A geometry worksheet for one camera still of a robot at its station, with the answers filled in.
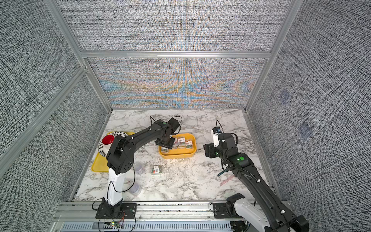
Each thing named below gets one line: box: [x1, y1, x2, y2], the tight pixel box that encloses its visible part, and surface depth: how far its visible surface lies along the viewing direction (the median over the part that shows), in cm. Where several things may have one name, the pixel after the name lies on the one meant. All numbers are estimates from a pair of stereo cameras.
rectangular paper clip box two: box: [160, 145, 170, 154], surface depth 92 cm
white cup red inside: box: [101, 134, 115, 151], surface depth 95 cm
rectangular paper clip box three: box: [177, 136, 186, 149], surface depth 97 cm
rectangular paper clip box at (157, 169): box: [150, 164, 164, 175], surface depth 87 cm
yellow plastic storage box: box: [158, 133, 197, 159], surface depth 95 cm
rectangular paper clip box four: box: [185, 139, 193, 150], surface depth 99 cm
